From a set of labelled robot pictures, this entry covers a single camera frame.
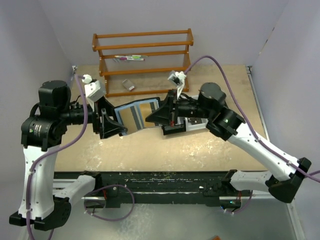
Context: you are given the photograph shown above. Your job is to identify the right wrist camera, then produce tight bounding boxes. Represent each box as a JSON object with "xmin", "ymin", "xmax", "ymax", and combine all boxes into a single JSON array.
[{"xmin": 168, "ymin": 70, "xmax": 187, "ymax": 99}]

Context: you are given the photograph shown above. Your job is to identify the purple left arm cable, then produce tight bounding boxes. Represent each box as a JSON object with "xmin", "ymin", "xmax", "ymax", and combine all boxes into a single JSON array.
[{"xmin": 26, "ymin": 74, "xmax": 89, "ymax": 240}]

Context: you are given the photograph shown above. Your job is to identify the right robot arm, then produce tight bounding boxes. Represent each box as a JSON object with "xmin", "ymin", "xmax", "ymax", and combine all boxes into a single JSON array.
[{"xmin": 145, "ymin": 82, "xmax": 311, "ymax": 204}]

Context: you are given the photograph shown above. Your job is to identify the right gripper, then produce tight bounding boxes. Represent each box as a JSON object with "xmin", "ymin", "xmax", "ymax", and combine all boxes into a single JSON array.
[{"xmin": 146, "ymin": 89, "xmax": 213, "ymax": 127}]

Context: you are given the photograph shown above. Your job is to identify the small grey box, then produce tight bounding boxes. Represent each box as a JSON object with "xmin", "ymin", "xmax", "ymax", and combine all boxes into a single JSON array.
[{"xmin": 122, "ymin": 79, "xmax": 136, "ymax": 92}]

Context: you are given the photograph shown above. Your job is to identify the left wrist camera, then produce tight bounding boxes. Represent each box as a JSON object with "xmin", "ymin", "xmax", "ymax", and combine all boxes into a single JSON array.
[{"xmin": 82, "ymin": 74, "xmax": 106, "ymax": 104}]

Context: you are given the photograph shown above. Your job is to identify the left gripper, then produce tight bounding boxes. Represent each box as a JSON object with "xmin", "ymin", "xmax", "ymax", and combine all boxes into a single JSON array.
[{"xmin": 58, "ymin": 94, "xmax": 127, "ymax": 139}]

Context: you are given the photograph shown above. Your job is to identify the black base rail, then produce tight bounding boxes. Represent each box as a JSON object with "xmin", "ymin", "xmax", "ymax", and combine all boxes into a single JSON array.
[{"xmin": 53, "ymin": 170, "xmax": 253, "ymax": 210}]

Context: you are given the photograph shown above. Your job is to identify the coloured pens on rack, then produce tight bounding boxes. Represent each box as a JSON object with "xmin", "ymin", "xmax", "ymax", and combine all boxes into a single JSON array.
[{"xmin": 113, "ymin": 55, "xmax": 147, "ymax": 63}]

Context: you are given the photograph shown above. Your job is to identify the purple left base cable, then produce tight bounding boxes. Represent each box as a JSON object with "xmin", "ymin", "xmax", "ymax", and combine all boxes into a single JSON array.
[{"xmin": 83, "ymin": 183, "xmax": 135, "ymax": 221}]

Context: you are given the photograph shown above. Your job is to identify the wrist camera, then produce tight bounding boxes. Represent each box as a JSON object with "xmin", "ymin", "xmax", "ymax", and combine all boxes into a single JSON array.
[
  {"xmin": 82, "ymin": 74, "xmax": 106, "ymax": 104},
  {"xmin": 168, "ymin": 70, "xmax": 187, "ymax": 99}
]

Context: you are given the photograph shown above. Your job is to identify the white middle bin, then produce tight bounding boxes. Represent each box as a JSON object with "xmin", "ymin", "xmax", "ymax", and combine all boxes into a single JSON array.
[{"xmin": 184, "ymin": 117, "xmax": 208, "ymax": 132}]

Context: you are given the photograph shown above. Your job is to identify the dark credit card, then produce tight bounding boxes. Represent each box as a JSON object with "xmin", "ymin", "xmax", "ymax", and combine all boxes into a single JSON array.
[{"xmin": 187, "ymin": 117, "xmax": 207, "ymax": 125}]

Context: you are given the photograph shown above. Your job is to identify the black left bin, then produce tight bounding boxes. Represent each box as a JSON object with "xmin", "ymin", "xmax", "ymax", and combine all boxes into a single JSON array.
[{"xmin": 161, "ymin": 123, "xmax": 186, "ymax": 136}]

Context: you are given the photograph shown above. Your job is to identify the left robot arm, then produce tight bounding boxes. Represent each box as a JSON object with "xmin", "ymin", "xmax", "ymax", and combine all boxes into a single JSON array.
[{"xmin": 9, "ymin": 78, "xmax": 126, "ymax": 231}]

